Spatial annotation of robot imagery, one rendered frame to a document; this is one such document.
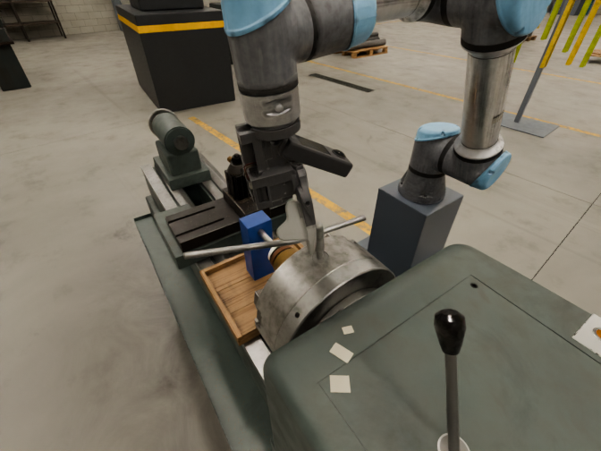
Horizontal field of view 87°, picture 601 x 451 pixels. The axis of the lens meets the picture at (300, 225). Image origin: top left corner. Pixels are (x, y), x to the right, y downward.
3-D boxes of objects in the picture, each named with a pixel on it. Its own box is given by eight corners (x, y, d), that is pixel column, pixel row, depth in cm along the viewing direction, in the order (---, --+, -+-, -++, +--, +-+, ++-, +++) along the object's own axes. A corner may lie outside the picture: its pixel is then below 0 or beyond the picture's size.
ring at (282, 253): (315, 255, 79) (295, 235, 85) (283, 270, 75) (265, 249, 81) (314, 280, 85) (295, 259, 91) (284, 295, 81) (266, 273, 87)
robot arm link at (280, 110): (287, 72, 43) (308, 90, 37) (291, 106, 46) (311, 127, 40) (232, 82, 41) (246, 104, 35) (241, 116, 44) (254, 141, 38)
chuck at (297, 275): (379, 316, 87) (393, 234, 66) (283, 386, 76) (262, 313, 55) (358, 294, 93) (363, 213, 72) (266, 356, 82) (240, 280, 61)
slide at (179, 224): (288, 211, 128) (287, 202, 125) (182, 253, 109) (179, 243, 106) (266, 191, 139) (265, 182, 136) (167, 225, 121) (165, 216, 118)
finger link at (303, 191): (300, 225, 50) (285, 173, 49) (310, 223, 50) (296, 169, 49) (307, 227, 45) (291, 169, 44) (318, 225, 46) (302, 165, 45)
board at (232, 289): (338, 290, 104) (340, 282, 101) (239, 346, 88) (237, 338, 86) (290, 240, 123) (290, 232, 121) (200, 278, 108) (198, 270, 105)
